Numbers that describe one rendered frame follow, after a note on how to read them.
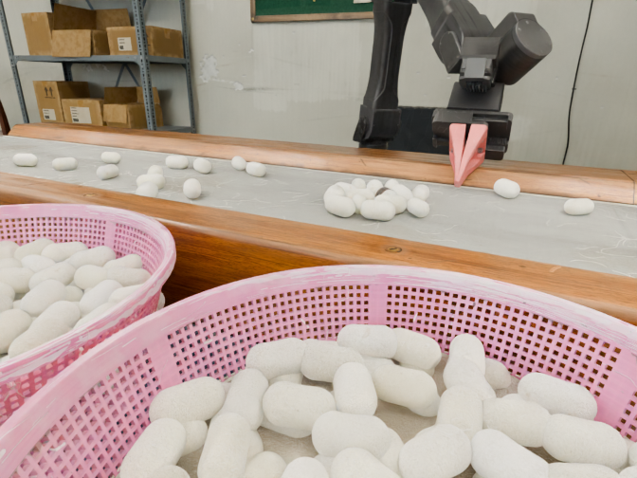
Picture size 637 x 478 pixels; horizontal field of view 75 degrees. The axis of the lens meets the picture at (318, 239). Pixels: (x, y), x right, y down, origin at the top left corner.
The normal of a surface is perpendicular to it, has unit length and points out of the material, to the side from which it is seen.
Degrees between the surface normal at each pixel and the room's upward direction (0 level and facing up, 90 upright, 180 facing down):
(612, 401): 72
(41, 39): 90
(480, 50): 40
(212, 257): 90
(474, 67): 77
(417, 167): 45
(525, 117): 90
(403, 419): 0
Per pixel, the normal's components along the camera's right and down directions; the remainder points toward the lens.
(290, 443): 0.02, -0.93
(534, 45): 0.31, -0.31
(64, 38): -0.33, 0.11
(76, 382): 0.94, -0.15
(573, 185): -0.29, -0.44
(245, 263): -0.42, 0.32
